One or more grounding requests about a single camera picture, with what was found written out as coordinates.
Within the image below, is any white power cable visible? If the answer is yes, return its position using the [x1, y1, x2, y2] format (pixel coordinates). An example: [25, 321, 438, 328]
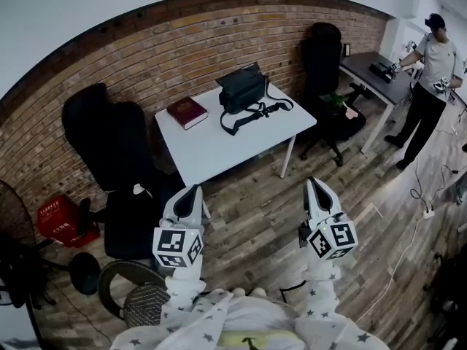
[354, 217, 428, 324]

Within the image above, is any small white object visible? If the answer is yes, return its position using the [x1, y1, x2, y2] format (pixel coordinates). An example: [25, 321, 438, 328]
[132, 183, 153, 199]

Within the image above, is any dark red hardcover book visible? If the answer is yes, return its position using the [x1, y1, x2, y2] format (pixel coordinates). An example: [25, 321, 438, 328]
[166, 96, 209, 131]

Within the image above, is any black round floor base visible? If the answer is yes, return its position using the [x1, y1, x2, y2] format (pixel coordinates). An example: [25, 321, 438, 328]
[69, 252, 102, 295]

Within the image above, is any black office chair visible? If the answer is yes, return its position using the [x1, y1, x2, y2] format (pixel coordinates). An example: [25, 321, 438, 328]
[298, 22, 368, 167]
[61, 82, 205, 262]

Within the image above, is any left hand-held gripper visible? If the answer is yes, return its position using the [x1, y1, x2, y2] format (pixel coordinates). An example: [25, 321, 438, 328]
[152, 184, 205, 269]

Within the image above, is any black box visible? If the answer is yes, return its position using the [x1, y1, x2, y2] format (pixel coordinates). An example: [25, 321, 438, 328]
[368, 61, 398, 85]

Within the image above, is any person's right forearm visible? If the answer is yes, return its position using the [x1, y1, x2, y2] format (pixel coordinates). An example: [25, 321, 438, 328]
[298, 257, 342, 320]

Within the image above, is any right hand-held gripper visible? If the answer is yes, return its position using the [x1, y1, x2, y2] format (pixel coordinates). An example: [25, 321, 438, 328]
[298, 176, 357, 262]

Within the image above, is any red plastic crate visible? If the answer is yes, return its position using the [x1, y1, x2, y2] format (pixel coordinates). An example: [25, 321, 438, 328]
[36, 194, 101, 248]

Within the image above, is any black shoulder bag with strap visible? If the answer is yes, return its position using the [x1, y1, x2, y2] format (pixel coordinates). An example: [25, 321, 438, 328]
[215, 62, 295, 136]

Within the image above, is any white table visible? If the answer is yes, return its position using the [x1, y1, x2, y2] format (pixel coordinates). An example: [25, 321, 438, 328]
[154, 82, 317, 220]

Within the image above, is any black floor cable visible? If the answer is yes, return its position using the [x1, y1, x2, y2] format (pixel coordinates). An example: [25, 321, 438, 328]
[409, 157, 461, 211]

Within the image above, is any dark grey desk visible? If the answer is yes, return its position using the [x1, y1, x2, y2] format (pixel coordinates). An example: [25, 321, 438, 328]
[339, 51, 417, 155]

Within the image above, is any person's star-print clothing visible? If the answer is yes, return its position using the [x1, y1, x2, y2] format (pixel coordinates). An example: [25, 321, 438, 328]
[109, 286, 393, 350]

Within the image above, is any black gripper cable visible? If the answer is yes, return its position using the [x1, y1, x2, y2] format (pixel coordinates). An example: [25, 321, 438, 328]
[279, 278, 306, 299]

